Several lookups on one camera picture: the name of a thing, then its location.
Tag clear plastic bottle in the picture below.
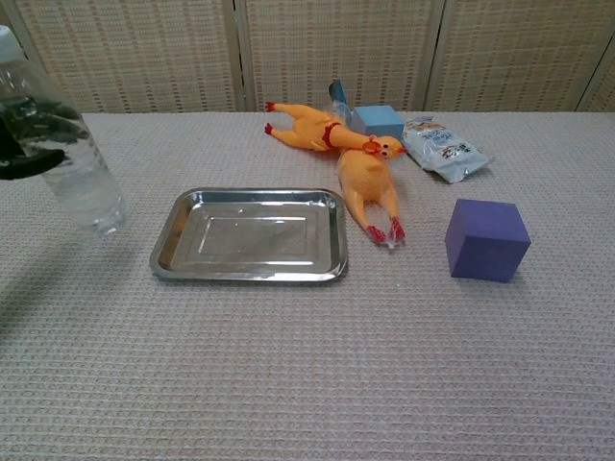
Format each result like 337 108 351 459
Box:
0 24 129 237

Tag white and blue snack bag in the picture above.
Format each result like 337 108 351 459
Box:
400 114 497 185

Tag purple foam cube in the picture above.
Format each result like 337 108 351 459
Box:
444 197 533 285

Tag stainless steel rectangular tray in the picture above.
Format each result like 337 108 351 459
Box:
148 186 350 286

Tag long yellow rubber chicken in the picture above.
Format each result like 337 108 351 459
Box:
263 100 409 160

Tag woven bamboo screen panel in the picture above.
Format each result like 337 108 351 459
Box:
12 0 244 114
576 47 615 113
238 0 449 113
429 0 615 113

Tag small blue transparent packet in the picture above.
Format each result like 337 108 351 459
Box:
328 80 357 132

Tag black and silver left hand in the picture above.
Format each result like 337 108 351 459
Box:
0 93 92 182

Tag light blue foam cube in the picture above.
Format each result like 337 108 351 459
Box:
353 105 406 141

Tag plump yellow rubber chicken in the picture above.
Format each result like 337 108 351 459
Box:
335 149 407 249

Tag beige woven tablecloth with fringe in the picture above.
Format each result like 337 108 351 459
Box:
0 110 615 461

